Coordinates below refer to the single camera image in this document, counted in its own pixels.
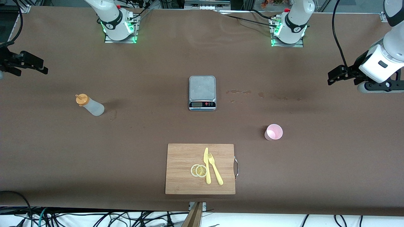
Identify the yellow plastic fork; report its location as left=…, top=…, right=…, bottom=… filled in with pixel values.
left=208, top=153, right=224, bottom=186

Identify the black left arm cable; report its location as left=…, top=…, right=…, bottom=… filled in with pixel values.
left=332, top=0, right=351, bottom=69

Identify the black looped floor cable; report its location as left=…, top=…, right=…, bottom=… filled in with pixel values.
left=0, top=190, right=33, bottom=227

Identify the silver digital kitchen scale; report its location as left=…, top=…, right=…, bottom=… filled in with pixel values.
left=188, top=75, right=217, bottom=111

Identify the translucent orange-capped sauce bottle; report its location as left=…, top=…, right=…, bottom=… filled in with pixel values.
left=75, top=94, right=105, bottom=117

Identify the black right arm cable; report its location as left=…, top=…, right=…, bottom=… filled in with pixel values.
left=6, top=0, right=23, bottom=45

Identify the black cable on tabletop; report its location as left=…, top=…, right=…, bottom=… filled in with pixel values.
left=218, top=9, right=282, bottom=27

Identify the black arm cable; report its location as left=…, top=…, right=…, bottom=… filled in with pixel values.
left=332, top=0, right=351, bottom=69
left=6, top=0, right=23, bottom=45

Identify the pink plastic cup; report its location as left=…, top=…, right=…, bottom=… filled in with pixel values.
left=264, top=124, right=283, bottom=141

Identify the wooden beam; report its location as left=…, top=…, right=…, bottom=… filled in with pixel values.
left=181, top=202, right=204, bottom=227

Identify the teal floor cable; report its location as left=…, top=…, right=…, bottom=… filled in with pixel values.
left=37, top=207, right=48, bottom=227

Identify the wooden cutting board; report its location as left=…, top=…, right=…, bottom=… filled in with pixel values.
left=165, top=143, right=236, bottom=195

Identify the yellow plastic knife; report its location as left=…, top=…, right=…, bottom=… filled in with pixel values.
left=204, top=147, right=211, bottom=184

